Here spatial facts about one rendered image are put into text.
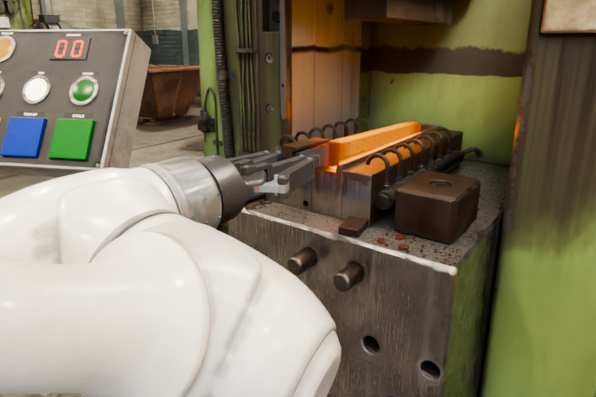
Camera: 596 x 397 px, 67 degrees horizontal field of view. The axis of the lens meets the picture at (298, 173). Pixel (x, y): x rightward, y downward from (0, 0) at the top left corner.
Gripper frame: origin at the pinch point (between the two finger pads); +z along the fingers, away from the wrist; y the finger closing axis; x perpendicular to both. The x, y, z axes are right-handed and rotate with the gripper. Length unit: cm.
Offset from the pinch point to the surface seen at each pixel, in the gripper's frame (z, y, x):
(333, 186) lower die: 5.2, 1.1, -5.6
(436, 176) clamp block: 14.1, 13.9, -4.0
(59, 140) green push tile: -11.9, -45.6, -1.1
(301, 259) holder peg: -4.0, 1.8, -13.7
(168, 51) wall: 563, -742, -4
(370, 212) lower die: 5.2, 7.5, -8.3
